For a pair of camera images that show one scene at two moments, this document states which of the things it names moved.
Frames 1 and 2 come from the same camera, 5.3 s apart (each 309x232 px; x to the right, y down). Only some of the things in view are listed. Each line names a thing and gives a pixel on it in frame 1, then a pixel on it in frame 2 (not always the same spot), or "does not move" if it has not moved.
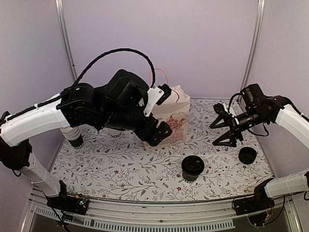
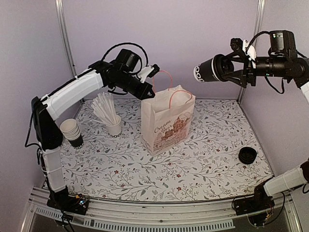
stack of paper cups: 73,134 does not move
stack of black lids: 247,155 does not move
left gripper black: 146,135 to 147,87
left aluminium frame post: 60,7 does not move
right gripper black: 234,129 to 248,68
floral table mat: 116,165 does not move
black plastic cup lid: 192,165 to 221,65
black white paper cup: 189,178 to 204,72
